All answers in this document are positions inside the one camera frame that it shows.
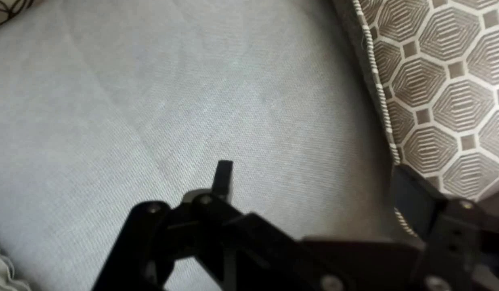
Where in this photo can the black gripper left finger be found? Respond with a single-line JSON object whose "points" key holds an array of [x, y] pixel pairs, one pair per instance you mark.
{"points": [[141, 236]]}

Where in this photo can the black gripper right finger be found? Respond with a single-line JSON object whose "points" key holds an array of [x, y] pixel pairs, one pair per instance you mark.
{"points": [[415, 204]]}

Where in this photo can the octagon patterned square pillow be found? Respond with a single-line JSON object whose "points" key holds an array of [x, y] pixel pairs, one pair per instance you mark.
{"points": [[453, 90]]}

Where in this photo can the grey two-seat sofa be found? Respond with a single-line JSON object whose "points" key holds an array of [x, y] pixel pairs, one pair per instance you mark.
{"points": [[152, 107]]}

